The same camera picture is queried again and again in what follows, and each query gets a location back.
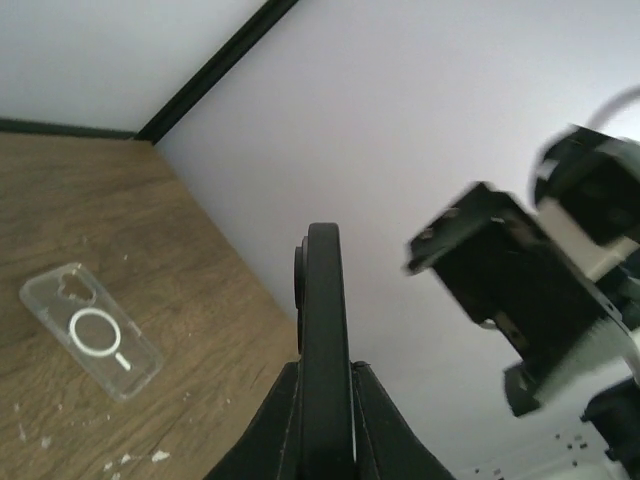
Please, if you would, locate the black aluminium frame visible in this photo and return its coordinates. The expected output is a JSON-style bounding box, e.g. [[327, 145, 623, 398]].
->
[[1, 1, 292, 142]]

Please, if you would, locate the black phone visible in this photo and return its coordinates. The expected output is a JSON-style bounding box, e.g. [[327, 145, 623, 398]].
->
[[294, 223, 356, 479]]

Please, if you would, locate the clear magsafe phone case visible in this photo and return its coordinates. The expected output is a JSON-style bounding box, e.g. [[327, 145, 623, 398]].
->
[[19, 263, 163, 402]]

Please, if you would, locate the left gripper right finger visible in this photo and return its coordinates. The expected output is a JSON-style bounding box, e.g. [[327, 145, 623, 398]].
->
[[352, 362, 454, 480]]

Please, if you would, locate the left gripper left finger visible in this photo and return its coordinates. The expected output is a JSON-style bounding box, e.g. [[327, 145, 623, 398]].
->
[[204, 362, 298, 479]]

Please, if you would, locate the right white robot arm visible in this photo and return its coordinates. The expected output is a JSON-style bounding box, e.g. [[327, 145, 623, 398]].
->
[[406, 126, 639, 479]]

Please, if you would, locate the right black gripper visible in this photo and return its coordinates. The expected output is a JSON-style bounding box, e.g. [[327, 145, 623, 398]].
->
[[406, 182, 625, 417]]

